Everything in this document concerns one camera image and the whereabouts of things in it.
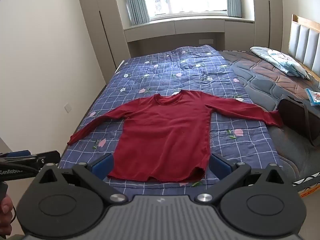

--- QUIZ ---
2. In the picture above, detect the beige window seat cabinet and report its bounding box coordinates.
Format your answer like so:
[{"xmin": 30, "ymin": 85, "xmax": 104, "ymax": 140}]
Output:
[{"xmin": 124, "ymin": 15, "xmax": 255, "ymax": 55}]

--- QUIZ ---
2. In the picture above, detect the wide grey-blue curtain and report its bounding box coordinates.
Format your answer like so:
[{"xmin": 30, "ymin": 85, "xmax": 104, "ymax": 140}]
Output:
[{"xmin": 122, "ymin": 0, "xmax": 150, "ymax": 25}]

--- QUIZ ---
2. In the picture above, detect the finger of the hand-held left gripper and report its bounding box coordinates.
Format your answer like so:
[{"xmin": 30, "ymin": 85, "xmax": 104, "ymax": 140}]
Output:
[
  {"xmin": 0, "ymin": 151, "xmax": 61, "ymax": 171},
  {"xmin": 0, "ymin": 150, "xmax": 31, "ymax": 159}
]

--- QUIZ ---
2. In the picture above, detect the dark quilted mattress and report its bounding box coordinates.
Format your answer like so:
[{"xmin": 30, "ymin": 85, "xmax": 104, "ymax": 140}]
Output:
[{"xmin": 220, "ymin": 50, "xmax": 320, "ymax": 198}]

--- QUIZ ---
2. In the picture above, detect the black bag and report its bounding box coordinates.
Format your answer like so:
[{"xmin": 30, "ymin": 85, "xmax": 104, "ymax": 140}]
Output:
[{"xmin": 277, "ymin": 94, "xmax": 320, "ymax": 147}]

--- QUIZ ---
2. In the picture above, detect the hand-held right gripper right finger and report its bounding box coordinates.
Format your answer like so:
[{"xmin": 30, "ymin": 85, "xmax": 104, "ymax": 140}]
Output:
[{"xmin": 196, "ymin": 153, "xmax": 286, "ymax": 205}]

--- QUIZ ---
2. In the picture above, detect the light floral pillow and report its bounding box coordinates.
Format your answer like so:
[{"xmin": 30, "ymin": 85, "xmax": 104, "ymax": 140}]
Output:
[{"xmin": 250, "ymin": 46, "xmax": 310, "ymax": 80}]

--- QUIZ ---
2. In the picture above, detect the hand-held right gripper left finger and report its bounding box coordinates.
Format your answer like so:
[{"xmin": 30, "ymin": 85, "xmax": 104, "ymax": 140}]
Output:
[{"xmin": 37, "ymin": 153, "xmax": 128, "ymax": 205}]

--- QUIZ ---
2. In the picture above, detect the beige wardrobe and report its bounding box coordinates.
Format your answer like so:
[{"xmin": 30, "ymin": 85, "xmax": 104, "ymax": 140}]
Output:
[
  {"xmin": 75, "ymin": 0, "xmax": 130, "ymax": 70},
  {"xmin": 252, "ymin": 0, "xmax": 295, "ymax": 53}
]

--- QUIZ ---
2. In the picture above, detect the grey padded wooden headboard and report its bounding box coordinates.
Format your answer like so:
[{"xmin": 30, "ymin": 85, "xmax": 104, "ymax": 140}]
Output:
[{"xmin": 287, "ymin": 14, "xmax": 320, "ymax": 83}]

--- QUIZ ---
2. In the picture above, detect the person's left hand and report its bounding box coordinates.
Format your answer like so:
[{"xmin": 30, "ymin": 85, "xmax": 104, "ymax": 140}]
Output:
[{"xmin": 0, "ymin": 194, "xmax": 13, "ymax": 234}]

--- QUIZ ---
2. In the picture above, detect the blue plaid floral quilt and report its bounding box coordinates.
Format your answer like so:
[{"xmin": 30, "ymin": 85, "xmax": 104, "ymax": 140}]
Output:
[{"xmin": 58, "ymin": 44, "xmax": 284, "ymax": 197}]

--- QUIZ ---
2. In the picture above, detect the red long-sleeve shirt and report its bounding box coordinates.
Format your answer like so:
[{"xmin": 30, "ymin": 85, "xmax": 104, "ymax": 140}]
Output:
[{"xmin": 67, "ymin": 90, "xmax": 284, "ymax": 183}]

